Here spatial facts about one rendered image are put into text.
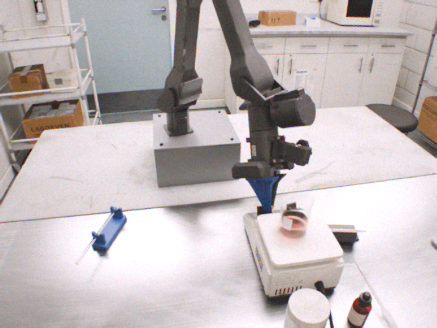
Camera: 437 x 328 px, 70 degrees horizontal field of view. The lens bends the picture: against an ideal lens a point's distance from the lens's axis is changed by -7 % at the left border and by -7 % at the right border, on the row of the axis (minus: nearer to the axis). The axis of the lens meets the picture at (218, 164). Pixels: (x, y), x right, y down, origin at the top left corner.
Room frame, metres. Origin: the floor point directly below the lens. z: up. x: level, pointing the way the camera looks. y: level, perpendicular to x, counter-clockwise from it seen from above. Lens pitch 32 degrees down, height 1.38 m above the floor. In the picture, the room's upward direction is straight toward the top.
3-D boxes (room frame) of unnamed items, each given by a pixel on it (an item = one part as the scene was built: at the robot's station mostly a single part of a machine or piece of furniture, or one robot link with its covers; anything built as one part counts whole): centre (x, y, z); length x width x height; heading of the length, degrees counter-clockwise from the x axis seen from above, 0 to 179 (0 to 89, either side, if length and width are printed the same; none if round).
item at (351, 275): (0.39, -0.24, 0.91); 0.06 x 0.06 x 0.02
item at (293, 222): (0.42, -0.13, 1.02); 0.06 x 0.05 x 0.08; 166
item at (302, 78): (2.94, -0.78, 0.40); 0.24 x 0.01 x 0.30; 100
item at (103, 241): (0.51, 0.23, 0.92); 0.10 x 0.03 x 0.04; 168
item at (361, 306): (0.30, -0.22, 0.93); 0.03 x 0.03 x 0.07
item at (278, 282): (0.44, -0.13, 0.94); 0.22 x 0.13 x 0.08; 8
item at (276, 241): (0.41, -0.13, 0.98); 0.12 x 0.12 x 0.01; 8
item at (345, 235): (0.50, -0.24, 0.92); 0.09 x 0.06 x 0.04; 86
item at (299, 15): (3.54, -0.87, 0.93); 1.70 x 0.01 x 0.06; 100
